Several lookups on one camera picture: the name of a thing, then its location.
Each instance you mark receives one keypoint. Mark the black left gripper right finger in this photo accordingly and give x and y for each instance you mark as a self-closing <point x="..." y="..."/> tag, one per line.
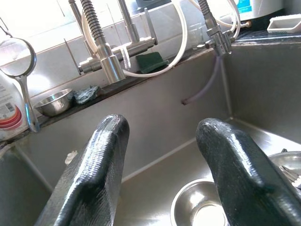
<point x="242" y="183"/>

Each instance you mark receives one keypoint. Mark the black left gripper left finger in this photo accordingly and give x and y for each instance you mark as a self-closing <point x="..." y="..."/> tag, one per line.
<point x="94" y="176"/>

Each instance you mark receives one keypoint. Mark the stainless steel kitchen sink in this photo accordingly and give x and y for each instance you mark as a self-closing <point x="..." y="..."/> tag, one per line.
<point x="164" y="122"/>

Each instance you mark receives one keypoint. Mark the steel pull-down kitchen faucet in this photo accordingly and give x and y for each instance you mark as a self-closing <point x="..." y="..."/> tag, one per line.
<point x="113" y="63"/>

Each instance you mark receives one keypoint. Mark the clear plastic bottle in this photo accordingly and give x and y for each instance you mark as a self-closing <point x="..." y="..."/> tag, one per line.
<point x="70" y="157"/>

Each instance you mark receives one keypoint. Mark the shiny steel bowl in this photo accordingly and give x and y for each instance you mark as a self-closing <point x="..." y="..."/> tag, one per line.
<point x="195" y="204"/>

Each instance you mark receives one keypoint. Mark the small steel bowl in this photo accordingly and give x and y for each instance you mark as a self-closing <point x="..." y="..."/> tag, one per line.
<point x="54" y="106"/>

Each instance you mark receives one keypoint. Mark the blue-green scrub cloth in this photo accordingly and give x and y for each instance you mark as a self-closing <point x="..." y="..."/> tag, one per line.
<point x="85" y="95"/>

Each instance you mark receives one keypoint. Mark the round steel mesh strainer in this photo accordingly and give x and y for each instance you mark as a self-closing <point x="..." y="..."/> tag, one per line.
<point x="26" y="99"/>

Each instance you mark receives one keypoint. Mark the lilac plastic tube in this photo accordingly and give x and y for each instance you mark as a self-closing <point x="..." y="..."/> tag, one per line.
<point x="211" y="82"/>

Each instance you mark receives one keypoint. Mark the white red-pump soap bottle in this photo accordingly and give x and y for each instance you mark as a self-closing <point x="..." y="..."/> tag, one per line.
<point x="9" y="113"/>

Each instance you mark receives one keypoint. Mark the white ribbed tube piece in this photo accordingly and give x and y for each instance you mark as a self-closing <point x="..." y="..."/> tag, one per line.
<point x="125" y="57"/>

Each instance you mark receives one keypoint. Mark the dark green sponge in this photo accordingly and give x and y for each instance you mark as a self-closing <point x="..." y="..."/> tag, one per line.
<point x="150" y="62"/>

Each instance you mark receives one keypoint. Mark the white soap dish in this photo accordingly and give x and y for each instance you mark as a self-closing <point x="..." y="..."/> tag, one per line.
<point x="282" y="24"/>

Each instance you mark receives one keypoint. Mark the white blue-label water filter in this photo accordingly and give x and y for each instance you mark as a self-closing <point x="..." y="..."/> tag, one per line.
<point x="258" y="9"/>

